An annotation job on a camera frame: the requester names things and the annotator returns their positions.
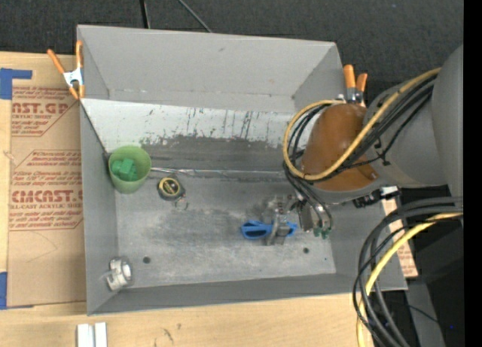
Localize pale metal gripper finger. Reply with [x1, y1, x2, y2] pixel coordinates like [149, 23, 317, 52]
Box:
[265, 224, 289, 247]
[264, 195, 291, 225]

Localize blue sunglasses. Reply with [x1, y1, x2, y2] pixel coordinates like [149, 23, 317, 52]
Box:
[240, 219, 298, 240]

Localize grey metal bin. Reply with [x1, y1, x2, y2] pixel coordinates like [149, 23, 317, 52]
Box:
[76, 24, 410, 316]

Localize black and yellow tape measure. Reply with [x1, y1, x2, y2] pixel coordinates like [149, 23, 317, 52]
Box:
[157, 175, 190, 212]

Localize green plastic cup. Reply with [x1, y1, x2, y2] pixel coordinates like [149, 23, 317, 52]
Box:
[108, 145, 153, 195]

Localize green toy block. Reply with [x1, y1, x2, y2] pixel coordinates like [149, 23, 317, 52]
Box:
[111, 157, 139, 182]

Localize white plastic fitting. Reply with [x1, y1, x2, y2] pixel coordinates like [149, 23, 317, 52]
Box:
[100, 257, 134, 292]

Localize brown cardboard board, red print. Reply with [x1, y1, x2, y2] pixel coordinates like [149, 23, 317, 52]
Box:
[0, 50, 88, 309]

